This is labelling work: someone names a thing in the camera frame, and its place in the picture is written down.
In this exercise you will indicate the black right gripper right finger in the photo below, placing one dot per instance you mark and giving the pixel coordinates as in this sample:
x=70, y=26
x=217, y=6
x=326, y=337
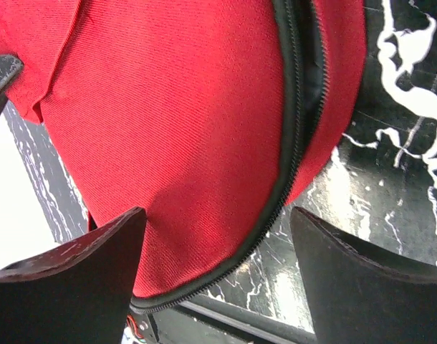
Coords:
x=358, y=292

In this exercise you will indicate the red student backpack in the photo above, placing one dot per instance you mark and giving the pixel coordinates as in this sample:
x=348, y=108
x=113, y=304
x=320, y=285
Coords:
x=210, y=115

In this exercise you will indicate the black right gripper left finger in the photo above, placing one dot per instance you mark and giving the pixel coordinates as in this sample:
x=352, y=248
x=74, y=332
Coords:
x=78, y=292

